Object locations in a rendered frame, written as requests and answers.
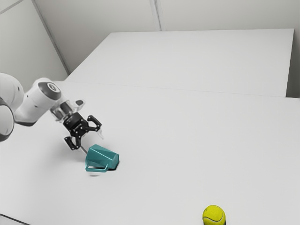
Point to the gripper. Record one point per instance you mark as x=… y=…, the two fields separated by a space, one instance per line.
x=74 y=124

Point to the teal faceted mug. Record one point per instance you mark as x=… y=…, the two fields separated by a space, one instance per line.
x=102 y=158

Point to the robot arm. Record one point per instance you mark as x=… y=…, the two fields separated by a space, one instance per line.
x=30 y=100

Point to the yellow tennis ball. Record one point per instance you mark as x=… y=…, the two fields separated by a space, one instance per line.
x=213 y=215

